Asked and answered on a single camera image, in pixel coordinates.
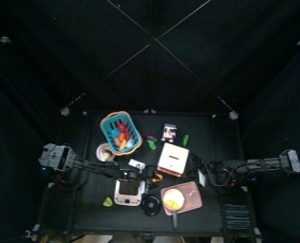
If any wooden box with red front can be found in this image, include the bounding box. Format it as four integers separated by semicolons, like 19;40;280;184
157;141;190;178

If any white bowl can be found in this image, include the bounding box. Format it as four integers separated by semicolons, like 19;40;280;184
162;188;188;229

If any white kitchen scale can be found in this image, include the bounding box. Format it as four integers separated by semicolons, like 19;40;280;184
113;178;146;207

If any black pot lid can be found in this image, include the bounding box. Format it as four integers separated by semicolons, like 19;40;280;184
139;195;162;217

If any yellow food piece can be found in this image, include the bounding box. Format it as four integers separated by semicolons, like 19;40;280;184
164;198;182;212

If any small pale round bowl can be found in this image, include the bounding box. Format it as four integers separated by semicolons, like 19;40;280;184
95;141;117;162

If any red toy food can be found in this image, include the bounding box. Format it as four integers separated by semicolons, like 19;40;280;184
117;122;130;133

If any teal basket with orange rim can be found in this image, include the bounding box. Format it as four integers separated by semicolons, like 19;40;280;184
99;110;143;157

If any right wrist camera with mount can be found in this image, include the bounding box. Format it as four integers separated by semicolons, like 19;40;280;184
197;170;208;188

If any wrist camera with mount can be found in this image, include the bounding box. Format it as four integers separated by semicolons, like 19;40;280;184
127;159;148;170
197;170;208;188

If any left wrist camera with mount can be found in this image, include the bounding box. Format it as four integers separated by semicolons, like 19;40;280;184
127;159;148;170

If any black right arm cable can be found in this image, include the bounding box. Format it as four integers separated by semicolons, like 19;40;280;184
208;167;234;188

